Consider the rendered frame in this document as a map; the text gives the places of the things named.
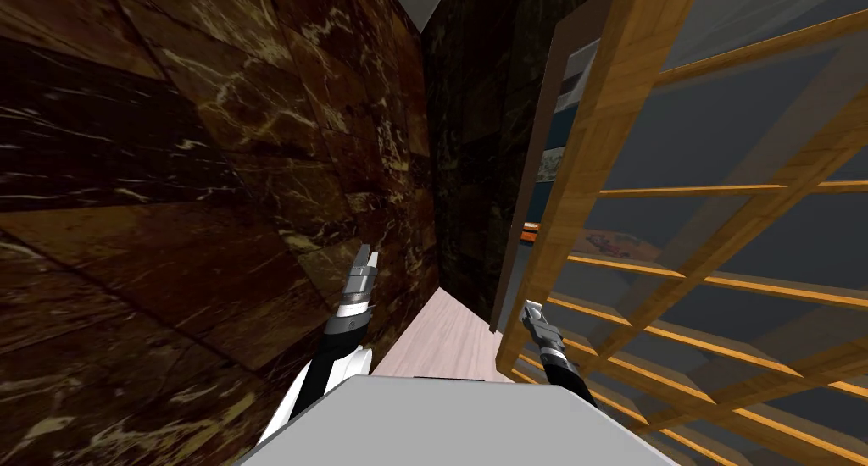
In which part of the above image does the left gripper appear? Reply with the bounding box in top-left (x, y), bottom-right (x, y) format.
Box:
top-left (342, 243), bottom-right (381, 297)

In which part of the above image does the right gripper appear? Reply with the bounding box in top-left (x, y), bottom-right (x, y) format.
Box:
top-left (520, 301), bottom-right (567, 353)

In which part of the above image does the wooden door with glass panes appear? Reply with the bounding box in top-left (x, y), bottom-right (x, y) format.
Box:
top-left (494, 0), bottom-right (868, 466)

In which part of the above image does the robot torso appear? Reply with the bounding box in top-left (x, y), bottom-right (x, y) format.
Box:
top-left (233, 374), bottom-right (683, 466)

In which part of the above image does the pale picture on wall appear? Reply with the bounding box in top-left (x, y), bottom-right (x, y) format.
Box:
top-left (535, 145), bottom-right (565, 184)

